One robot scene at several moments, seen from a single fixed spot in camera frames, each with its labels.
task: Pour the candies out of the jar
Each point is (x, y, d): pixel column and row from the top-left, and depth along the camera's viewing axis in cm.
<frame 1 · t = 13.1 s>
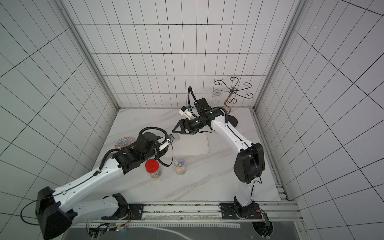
left hand: (160, 143, 78), fingers open
right hand: (178, 128, 78), fingers open
red lid candy jar: (152, 166, 77), point 13 cm above the table
open colourful candy jar: (180, 166, 82), point 9 cm above the table
clear hanging wine glass: (215, 94, 85), point 33 cm above the table
white cutting board: (189, 144, 99), on the table

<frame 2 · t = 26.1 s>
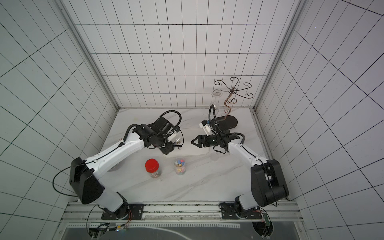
left hand: (165, 148, 80), fingers open
right hand: (196, 138, 85), fingers open
the named things where they were.

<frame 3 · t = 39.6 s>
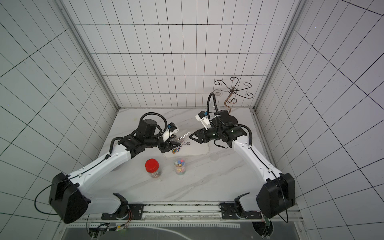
left hand: (174, 142, 77), fingers open
right hand: (194, 132, 76), fingers open
the named things where they were.

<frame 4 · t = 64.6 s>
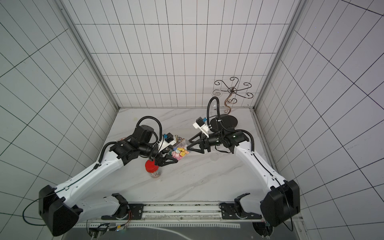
left hand: (171, 158, 70), fingers open
right hand: (189, 141, 70), fingers open
open colourful candy jar: (182, 144, 68), point 29 cm above the table
pile of star candies: (178, 153, 67), point 27 cm above the table
the other named things where they were.

